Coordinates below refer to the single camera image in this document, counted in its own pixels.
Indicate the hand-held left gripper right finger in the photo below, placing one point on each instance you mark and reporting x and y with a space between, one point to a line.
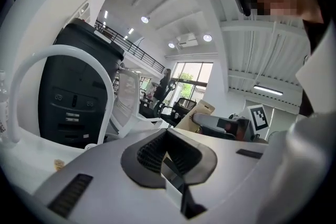
231 178

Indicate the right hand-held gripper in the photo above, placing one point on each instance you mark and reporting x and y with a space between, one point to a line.
258 118

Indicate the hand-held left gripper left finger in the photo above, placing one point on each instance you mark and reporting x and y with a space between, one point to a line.
110 178

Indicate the wooden toothbrush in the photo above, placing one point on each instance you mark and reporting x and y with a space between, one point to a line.
202 110

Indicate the large glass window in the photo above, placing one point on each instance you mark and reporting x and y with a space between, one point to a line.
191 78

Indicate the gold sticker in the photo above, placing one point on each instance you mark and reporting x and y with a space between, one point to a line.
59 165

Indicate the long strip ceiling lamp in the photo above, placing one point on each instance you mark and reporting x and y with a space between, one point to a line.
267 90

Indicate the ceiling air conditioner unit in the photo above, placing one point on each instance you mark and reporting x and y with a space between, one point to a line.
187 40

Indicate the round ceiling lamp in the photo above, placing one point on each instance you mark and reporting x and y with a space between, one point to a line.
207 37
145 19
171 45

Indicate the black balcony railing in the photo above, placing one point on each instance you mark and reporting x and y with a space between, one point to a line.
147 57

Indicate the tall black cabinet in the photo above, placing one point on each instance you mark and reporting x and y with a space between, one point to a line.
73 73

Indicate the person's white vest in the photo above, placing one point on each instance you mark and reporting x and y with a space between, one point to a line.
320 73

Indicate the person's black shirt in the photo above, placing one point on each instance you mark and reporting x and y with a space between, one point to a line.
317 34

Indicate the black head-worn camera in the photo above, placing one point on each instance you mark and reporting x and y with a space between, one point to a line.
241 2

